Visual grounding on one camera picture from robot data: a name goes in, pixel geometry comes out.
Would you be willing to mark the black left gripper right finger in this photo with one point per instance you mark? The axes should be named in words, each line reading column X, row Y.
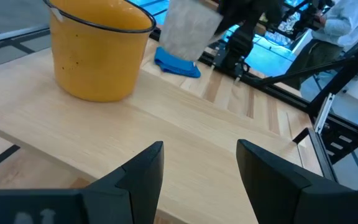
column 275, row 186

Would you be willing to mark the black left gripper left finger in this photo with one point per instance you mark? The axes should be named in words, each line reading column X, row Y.
column 135, row 186

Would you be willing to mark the yellow enamel mug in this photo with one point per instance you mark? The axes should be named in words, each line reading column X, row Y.
column 98, row 62

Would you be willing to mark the grey ceramic mug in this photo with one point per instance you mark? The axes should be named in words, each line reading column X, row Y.
column 188, row 28

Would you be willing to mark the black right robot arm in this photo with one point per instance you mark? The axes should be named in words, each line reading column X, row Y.
column 239, row 46

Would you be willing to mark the black slotted gusset plate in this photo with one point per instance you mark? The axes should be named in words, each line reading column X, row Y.
column 343, row 143

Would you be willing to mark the thin black brace rod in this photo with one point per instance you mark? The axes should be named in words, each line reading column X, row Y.
column 306, row 71

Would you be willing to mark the blue folded cloth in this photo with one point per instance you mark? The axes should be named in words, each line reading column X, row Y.
column 174, row 65

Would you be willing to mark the person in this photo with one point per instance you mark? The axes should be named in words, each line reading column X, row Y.
column 343, row 25

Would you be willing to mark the silver aluminium bracket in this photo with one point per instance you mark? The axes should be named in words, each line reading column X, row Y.
column 323, row 113

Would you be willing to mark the thick black frame post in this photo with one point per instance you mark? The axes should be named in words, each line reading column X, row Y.
column 343, row 77

